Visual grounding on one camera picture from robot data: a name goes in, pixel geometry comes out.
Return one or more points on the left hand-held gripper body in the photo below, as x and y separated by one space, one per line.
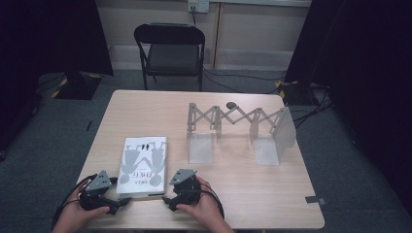
97 184

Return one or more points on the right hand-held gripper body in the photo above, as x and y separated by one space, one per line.
186 191

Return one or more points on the white book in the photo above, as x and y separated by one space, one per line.
142 165

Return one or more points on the grey expandable metal book rack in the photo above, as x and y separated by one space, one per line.
200 150

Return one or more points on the person's right hand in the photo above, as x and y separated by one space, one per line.
207 210

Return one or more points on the person's left hand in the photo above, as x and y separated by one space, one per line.
73 215

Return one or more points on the black pen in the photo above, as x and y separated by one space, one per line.
89 125

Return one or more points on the small dark round disc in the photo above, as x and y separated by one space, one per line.
232 105

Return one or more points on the black stand base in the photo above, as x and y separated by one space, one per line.
296 93
79 87

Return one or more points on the grey tape strip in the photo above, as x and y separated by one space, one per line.
314 200

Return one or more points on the black folding chair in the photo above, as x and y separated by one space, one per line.
173 58

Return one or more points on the dark curtain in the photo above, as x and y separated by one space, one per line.
48 39
366 64

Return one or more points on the white wall socket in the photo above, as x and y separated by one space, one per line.
198 5

